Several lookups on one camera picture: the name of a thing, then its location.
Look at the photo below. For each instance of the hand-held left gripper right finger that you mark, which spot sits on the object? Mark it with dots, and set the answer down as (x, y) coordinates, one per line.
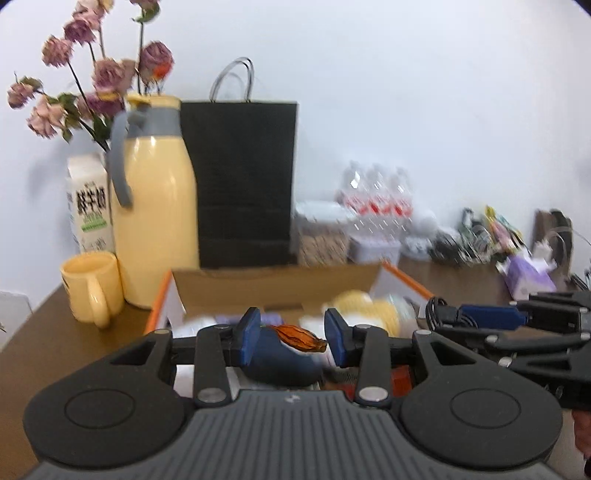
(336, 339)

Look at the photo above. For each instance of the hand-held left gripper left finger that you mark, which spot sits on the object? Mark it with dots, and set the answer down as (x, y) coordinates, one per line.
(249, 337)

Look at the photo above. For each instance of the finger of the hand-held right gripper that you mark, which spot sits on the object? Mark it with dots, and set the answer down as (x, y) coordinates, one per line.
(489, 316)
(531, 344)

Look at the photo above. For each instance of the purple knitted pouch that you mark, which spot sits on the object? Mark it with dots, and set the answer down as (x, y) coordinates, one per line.
(272, 318)

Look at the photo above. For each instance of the navy soft case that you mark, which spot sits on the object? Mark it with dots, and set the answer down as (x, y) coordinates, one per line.
(277, 364)

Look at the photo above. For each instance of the yellow and white plush toy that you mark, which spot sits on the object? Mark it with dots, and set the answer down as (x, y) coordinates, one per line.
(369, 309)

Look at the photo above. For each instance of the red cardboard box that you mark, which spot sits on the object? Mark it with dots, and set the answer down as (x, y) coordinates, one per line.
(277, 286)

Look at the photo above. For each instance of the red fabric rose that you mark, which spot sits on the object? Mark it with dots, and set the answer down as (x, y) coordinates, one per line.
(400, 381)

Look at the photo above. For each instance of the purple tissue pack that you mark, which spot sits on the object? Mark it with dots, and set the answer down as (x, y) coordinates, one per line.
(524, 272)

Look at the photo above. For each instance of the colourful packets bundle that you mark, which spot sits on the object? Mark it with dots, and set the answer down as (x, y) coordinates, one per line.
(501, 226)

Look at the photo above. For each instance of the clear container of nuts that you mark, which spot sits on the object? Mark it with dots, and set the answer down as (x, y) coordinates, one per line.
(323, 244)

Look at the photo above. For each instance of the pale printed tin box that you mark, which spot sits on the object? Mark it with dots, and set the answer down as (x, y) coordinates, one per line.
(374, 249)

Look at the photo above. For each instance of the brown paper bag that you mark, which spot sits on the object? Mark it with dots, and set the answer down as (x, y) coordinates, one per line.
(561, 240)

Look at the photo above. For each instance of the white robot toy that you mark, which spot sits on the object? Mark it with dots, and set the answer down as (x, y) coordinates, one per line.
(422, 226)

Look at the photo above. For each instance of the black paper bag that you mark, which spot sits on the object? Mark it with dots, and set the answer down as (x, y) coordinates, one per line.
(244, 184)

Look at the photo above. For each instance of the yellow thermos jug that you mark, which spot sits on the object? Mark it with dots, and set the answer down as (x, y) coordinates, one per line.
(157, 207)

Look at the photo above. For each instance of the yellow mug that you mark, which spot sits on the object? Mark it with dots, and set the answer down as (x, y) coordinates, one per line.
(87, 286)

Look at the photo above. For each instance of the white milk carton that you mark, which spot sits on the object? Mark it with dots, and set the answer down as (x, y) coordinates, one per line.
(92, 212)

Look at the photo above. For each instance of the white printed board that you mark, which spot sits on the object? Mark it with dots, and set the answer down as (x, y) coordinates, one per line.
(14, 314)

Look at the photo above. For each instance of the dried pink flower bouquet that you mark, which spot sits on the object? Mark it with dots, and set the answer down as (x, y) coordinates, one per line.
(108, 76)

